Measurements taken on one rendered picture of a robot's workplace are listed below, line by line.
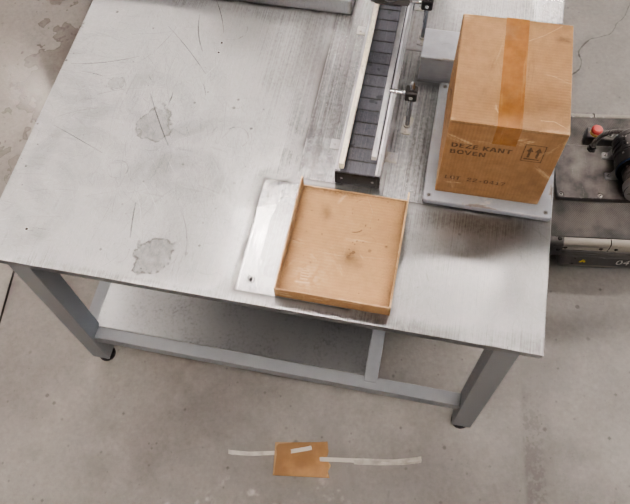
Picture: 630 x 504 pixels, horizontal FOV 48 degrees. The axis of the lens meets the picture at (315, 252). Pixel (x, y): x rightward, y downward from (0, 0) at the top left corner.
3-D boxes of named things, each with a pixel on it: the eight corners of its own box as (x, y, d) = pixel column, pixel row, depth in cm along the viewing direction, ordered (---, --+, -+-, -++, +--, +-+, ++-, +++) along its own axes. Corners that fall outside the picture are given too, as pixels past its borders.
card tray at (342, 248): (302, 184, 174) (301, 175, 170) (408, 201, 170) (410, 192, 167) (274, 295, 160) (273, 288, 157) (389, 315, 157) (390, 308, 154)
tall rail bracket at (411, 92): (385, 118, 182) (389, 74, 167) (413, 122, 181) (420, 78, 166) (383, 128, 181) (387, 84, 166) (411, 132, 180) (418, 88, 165)
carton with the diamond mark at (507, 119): (447, 92, 183) (463, 12, 159) (542, 104, 180) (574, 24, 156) (434, 190, 169) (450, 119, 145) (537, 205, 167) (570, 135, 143)
